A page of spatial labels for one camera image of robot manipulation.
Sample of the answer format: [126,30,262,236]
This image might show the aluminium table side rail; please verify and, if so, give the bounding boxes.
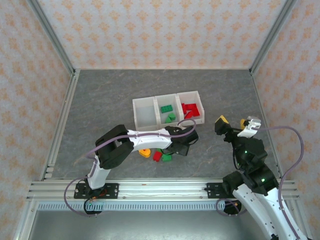
[249,69,286,180]
[39,69,81,181]

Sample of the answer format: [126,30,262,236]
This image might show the aluminium frame beam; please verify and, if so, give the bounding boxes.
[26,178,301,201]

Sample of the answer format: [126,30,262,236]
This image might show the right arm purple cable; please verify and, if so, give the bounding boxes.
[216,125,305,240]

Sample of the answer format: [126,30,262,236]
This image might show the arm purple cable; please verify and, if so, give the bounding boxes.
[216,125,305,240]
[64,118,198,218]

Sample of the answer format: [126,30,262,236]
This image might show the grey slotted cable duct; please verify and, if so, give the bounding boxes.
[37,201,227,212]

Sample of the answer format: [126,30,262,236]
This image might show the aluminium frame leg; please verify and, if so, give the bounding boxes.
[287,199,315,240]
[12,199,38,240]

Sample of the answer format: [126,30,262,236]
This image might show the aluminium corner post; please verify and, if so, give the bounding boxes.
[26,0,77,76]
[249,0,300,76]

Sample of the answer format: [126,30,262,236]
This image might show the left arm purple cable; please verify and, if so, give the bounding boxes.
[64,118,198,218]

